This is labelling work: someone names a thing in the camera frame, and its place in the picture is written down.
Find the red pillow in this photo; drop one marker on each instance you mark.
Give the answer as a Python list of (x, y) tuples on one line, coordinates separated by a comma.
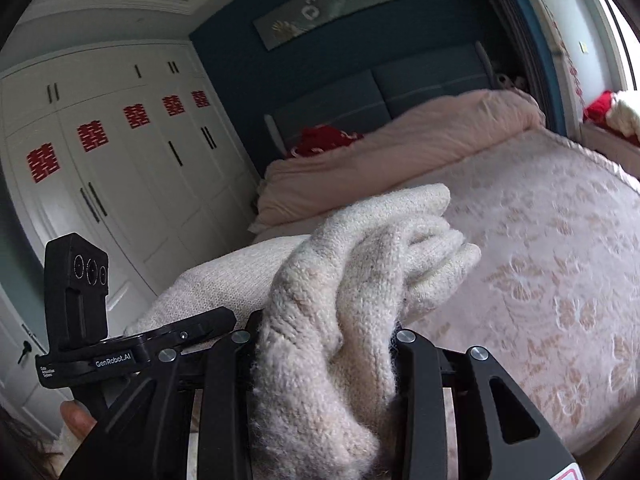
[(321, 139)]

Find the red cloth on windowsill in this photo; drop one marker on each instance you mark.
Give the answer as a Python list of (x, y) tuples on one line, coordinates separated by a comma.
[(595, 114)]

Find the teal upholstered headboard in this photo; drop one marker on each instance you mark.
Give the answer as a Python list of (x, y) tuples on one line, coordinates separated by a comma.
[(370, 99)]

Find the left hand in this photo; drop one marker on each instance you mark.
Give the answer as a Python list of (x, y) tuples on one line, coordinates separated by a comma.
[(77, 419)]

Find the cream knit sweater black hearts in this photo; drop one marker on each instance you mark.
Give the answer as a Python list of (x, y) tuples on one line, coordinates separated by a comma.
[(324, 379)]

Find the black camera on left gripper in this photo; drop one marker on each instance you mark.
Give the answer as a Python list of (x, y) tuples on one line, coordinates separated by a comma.
[(75, 290)]

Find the pink folded duvet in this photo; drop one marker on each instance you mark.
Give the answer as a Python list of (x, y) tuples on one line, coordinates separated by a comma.
[(429, 136)]

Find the pink floral bed blanket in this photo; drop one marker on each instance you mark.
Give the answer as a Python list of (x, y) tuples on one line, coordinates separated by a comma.
[(556, 291)]

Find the long framed wall picture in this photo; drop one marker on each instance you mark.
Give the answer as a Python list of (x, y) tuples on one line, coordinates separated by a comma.
[(297, 17)]

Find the white wardrobe red stickers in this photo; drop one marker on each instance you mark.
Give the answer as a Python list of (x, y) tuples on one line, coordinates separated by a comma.
[(128, 146)]

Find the cream cloth on windowsill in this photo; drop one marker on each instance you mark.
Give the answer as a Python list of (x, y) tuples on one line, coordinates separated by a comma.
[(624, 113)]

